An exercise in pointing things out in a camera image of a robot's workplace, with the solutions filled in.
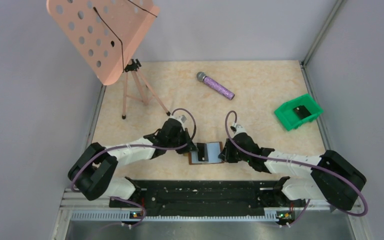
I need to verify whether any purple glitter microphone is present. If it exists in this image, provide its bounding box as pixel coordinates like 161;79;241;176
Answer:
196;71;235;100

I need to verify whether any black card in bin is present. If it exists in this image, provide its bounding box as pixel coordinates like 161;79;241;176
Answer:
293;105;312;120

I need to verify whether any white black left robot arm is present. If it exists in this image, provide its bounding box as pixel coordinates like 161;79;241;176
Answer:
67;115;196;207

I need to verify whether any pink music stand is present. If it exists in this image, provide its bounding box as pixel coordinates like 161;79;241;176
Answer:
46;0;171;119

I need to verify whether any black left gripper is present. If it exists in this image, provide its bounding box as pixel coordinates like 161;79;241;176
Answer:
167;127;198;154

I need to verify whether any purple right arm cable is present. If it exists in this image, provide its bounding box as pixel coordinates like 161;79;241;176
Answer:
224;110;369;229

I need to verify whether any green plastic bin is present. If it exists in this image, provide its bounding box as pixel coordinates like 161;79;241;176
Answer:
274;93;324;131

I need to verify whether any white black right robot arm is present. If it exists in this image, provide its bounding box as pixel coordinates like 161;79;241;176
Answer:
218;132;367;211

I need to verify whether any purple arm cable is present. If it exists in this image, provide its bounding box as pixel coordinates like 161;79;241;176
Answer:
224;110;369;229
70;107;198;229

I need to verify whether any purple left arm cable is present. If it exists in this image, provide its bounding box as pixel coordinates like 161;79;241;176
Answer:
70;107;198;229

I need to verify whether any brown leather card holder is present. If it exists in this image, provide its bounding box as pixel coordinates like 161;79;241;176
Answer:
188;141;223;165

